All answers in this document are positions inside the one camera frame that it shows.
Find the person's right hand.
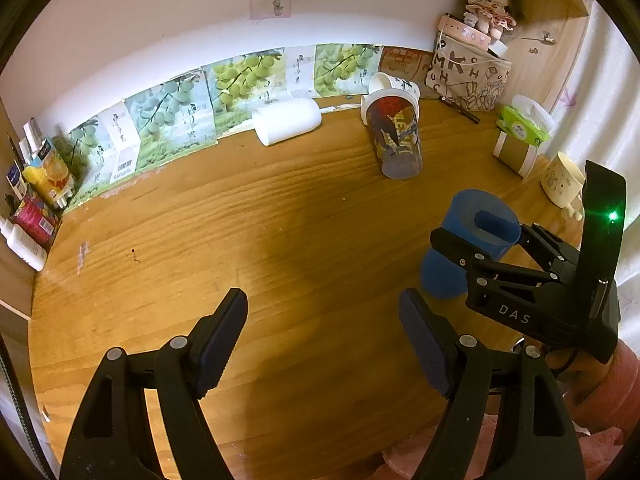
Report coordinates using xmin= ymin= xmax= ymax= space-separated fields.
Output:
xmin=544 ymin=349 xmax=613 ymax=403

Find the green tissue pack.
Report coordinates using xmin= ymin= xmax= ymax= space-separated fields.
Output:
xmin=497 ymin=94 xmax=555 ymax=148

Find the blue plastic cup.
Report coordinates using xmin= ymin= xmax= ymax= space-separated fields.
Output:
xmin=421 ymin=188 xmax=521 ymax=299

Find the wooden bookshelf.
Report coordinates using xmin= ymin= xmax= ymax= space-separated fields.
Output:
xmin=500 ymin=0 xmax=591 ymax=110

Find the white plastic bottle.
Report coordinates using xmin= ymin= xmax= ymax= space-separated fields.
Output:
xmin=0 ymin=217 xmax=47 ymax=272

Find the cream ceramic mug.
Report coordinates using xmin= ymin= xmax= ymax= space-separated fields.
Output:
xmin=541 ymin=152 xmax=586 ymax=221

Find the black pen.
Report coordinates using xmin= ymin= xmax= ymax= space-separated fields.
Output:
xmin=439 ymin=96 xmax=480 ymax=125

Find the letter print fabric box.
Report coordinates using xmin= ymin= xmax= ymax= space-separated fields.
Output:
xmin=424 ymin=35 xmax=512 ymax=112

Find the colourful printed plastic cup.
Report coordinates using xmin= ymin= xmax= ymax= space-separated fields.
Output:
xmin=360 ymin=88 xmax=423 ymax=180

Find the brown haired doll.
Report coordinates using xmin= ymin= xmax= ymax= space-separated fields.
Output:
xmin=463 ymin=0 xmax=523 ymax=41

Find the grape print box panel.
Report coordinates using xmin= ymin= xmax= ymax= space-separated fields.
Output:
xmin=53 ymin=44 xmax=382 ymax=207

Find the blue white tube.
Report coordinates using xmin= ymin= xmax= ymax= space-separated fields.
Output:
xmin=6 ymin=160 xmax=28 ymax=200

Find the brown cardboard panel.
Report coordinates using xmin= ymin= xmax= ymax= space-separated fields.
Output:
xmin=378 ymin=47 xmax=433 ymax=96

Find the white printed paper cup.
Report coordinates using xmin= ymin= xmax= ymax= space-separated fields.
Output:
xmin=369 ymin=73 xmax=421 ymax=100

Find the pink red packet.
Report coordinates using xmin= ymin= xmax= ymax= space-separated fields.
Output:
xmin=12 ymin=196 xmax=60 ymax=250

